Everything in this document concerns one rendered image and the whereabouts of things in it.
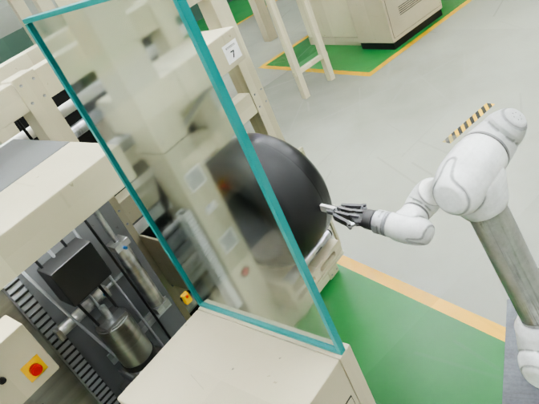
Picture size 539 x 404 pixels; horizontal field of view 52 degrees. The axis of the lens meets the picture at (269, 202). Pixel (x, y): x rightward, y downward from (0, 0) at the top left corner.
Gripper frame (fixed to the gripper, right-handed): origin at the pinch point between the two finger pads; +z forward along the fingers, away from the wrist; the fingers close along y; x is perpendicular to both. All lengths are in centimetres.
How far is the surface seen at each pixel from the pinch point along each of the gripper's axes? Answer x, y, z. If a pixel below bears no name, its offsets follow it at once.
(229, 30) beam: -55, -33, 57
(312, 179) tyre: -10.8, -3.0, 6.7
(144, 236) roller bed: 5, 38, 72
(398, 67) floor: 140, -352, 165
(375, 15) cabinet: 104, -399, 212
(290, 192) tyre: -13.1, 8.9, 8.1
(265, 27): 157, -472, 443
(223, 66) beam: -45, -22, 56
